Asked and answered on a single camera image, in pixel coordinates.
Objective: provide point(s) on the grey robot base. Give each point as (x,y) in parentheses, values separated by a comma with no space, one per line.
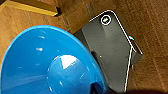
(113,50)

